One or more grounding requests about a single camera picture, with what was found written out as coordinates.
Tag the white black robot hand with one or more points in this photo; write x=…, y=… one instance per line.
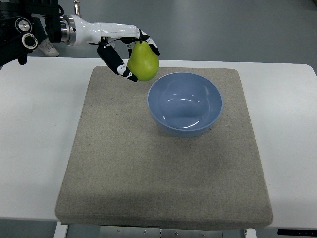
x=76, y=31

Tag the green pear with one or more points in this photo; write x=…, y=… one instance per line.
x=143, y=62

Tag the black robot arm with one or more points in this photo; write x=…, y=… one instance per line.
x=17, y=28

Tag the blue ceramic bowl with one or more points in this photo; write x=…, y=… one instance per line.
x=184, y=104

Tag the white sneaker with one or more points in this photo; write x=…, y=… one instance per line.
x=48, y=49

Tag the beige fabric mat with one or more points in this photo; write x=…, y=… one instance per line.
x=124, y=170

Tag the table frame under top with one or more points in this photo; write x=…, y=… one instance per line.
x=92, y=231

